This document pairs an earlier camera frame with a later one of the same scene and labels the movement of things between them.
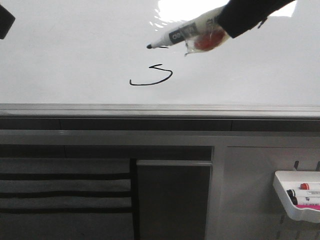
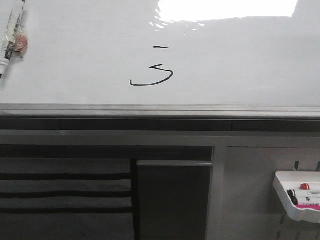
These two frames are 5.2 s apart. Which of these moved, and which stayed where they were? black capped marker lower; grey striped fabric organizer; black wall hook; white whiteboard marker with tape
Moved: white whiteboard marker with tape
Stayed: grey striped fabric organizer; black wall hook; black capped marker lower
